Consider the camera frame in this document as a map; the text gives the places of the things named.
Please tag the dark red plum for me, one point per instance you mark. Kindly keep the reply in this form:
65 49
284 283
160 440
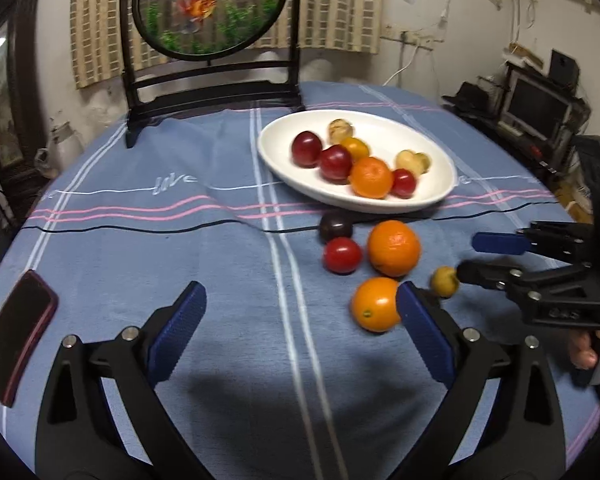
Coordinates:
307 148
336 162

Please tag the dark framed landscape painting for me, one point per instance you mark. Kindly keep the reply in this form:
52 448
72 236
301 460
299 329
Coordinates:
0 95

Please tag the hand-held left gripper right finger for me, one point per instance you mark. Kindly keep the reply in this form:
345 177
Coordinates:
425 332

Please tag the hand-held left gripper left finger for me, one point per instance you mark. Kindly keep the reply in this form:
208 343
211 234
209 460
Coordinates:
177 330

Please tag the computer monitor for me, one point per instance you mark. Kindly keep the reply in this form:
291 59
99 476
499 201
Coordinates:
537 107

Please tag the smartphone with red case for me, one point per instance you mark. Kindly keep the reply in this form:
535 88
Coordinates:
17 335

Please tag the person's right hand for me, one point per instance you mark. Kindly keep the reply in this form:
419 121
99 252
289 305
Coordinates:
582 352

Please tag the cardboard box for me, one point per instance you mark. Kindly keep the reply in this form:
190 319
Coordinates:
577 202

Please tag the pale yellow round fruit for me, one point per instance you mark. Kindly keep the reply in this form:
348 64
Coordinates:
340 130

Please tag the orange mandarin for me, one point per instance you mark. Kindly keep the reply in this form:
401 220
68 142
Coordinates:
375 305
394 248
371 177

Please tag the white oval plate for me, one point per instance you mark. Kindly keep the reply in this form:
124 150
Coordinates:
290 180

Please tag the black speaker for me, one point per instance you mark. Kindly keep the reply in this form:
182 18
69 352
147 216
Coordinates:
564 67

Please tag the small olive green fruit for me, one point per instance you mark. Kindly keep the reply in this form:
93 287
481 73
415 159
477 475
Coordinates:
444 281
425 161

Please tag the white kettle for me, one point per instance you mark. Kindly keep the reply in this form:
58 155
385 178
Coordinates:
56 147

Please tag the small yellow-orange fruit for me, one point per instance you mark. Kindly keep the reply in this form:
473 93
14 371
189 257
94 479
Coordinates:
356 147

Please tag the checked beige curtain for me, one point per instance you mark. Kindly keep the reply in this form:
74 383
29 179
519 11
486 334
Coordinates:
335 5

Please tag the yellow spotted pear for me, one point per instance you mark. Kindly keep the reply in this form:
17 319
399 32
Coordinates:
406 160

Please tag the white wall sockets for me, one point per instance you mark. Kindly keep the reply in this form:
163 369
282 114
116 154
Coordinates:
415 40

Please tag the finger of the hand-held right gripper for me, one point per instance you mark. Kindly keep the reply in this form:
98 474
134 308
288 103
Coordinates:
500 243
485 272

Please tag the round goldfish screen black stand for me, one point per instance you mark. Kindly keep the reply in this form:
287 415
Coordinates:
210 5

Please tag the dark purple plum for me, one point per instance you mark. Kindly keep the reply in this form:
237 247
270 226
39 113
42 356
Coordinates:
335 226

